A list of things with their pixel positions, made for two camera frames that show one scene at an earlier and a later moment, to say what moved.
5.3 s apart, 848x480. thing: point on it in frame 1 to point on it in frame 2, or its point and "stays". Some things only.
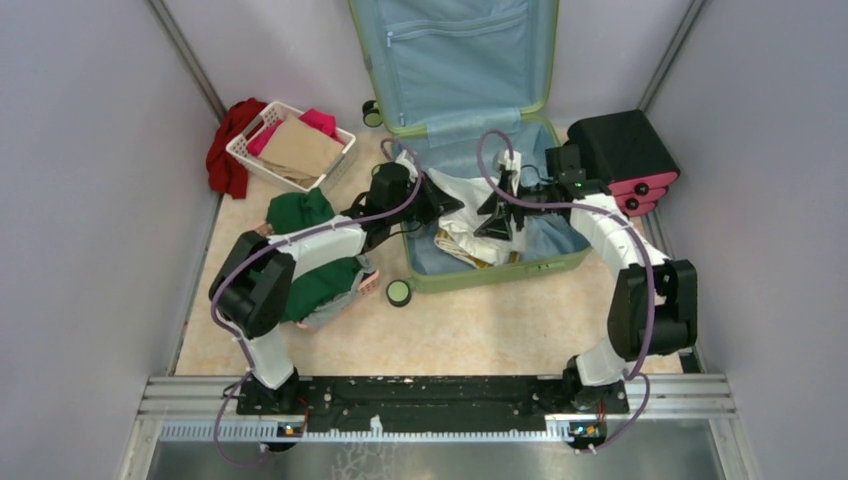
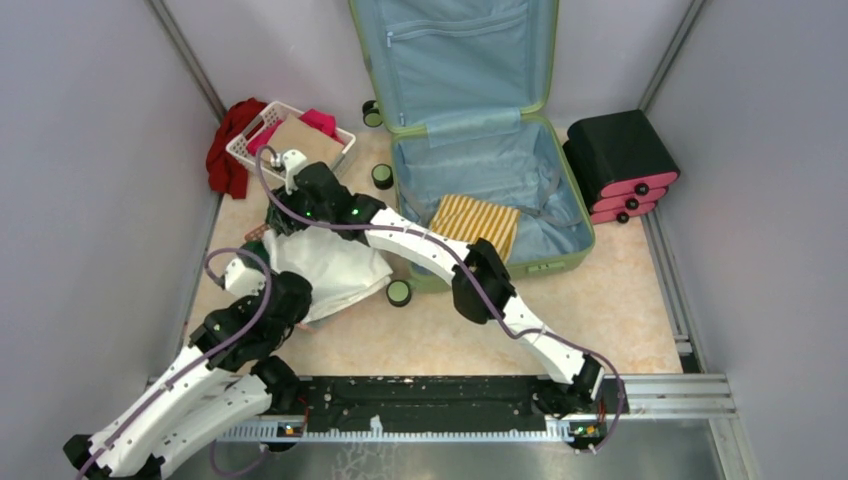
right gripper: (505, 198) to (291, 208)
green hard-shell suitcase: (450, 80) stays
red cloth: (226, 172) stays
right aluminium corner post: (690, 20) stays
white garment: (473, 192) to (339, 271)
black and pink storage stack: (624, 151) stays
